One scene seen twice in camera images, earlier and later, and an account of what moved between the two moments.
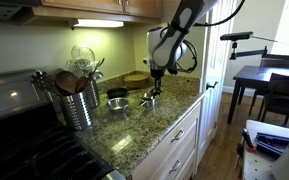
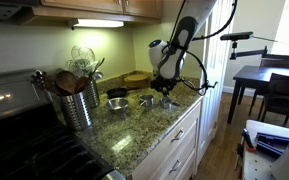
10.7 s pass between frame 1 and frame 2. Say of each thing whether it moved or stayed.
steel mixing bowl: stayed
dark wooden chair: stayed
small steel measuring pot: moved
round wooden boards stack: stayed
